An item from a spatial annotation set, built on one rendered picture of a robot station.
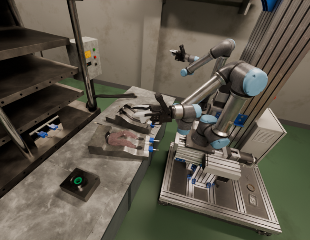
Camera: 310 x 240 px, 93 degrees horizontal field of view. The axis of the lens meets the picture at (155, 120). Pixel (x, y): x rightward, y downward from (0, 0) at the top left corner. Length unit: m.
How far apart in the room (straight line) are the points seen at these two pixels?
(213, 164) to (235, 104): 0.55
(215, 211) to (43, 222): 1.52
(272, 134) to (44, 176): 1.72
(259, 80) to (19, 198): 1.54
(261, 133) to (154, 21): 2.54
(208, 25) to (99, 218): 3.11
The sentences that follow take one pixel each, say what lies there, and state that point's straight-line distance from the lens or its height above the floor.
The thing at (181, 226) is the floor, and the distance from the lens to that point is 2.01.
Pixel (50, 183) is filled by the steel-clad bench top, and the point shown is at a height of 0.80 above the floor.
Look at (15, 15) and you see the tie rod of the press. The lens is 2.08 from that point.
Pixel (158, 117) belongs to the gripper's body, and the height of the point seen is 1.42.
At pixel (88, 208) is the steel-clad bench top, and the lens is 1.18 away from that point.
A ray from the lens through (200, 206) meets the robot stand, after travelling 1.90.
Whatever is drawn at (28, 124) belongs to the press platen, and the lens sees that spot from 1.50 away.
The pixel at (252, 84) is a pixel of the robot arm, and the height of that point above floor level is 1.63.
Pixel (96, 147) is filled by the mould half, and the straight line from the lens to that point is 1.31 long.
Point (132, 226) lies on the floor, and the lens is 1.94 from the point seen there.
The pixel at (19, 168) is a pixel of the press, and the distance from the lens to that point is 1.55.
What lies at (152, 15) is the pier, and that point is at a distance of 3.18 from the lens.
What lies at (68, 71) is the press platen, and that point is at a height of 1.29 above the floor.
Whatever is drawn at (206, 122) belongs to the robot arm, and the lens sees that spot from 1.09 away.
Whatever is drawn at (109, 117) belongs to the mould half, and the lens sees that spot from 1.63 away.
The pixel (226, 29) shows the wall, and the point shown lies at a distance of 3.27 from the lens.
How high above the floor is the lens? 1.88
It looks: 39 degrees down
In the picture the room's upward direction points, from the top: 8 degrees clockwise
